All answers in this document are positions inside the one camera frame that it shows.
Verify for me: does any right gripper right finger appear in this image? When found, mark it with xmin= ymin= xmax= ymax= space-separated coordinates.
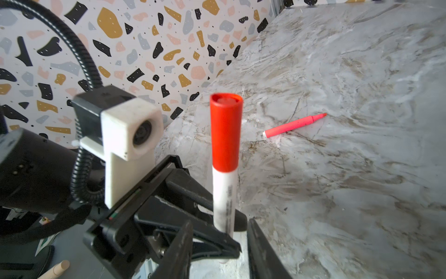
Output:
xmin=247 ymin=219 xmax=292 ymax=279

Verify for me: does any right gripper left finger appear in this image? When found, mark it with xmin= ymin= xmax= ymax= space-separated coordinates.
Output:
xmin=151 ymin=220 xmax=193 ymax=279

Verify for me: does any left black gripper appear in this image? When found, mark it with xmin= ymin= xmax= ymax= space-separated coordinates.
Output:
xmin=83 ymin=155 xmax=242 ymax=279

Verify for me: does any red pink marker pen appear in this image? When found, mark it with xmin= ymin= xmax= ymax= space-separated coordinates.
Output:
xmin=263 ymin=113 xmax=328 ymax=138

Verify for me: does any red pen cap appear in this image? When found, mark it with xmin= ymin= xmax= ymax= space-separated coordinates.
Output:
xmin=210 ymin=93 xmax=243 ymax=173

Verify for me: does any thin white red pen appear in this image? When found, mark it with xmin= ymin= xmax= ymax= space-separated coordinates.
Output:
xmin=212 ymin=167 xmax=238 ymax=237

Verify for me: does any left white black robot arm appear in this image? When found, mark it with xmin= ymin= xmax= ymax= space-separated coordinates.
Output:
xmin=1 ymin=101 xmax=241 ymax=279

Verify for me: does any wooden dowel stick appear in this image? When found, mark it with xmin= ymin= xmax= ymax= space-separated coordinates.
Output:
xmin=38 ymin=260 xmax=70 ymax=279

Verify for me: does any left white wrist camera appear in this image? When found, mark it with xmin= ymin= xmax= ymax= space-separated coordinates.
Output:
xmin=80 ymin=98 xmax=164 ymax=209

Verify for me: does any black corrugated cable conduit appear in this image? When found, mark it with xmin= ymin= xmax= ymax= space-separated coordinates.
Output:
xmin=0 ymin=0 xmax=105 ymax=205

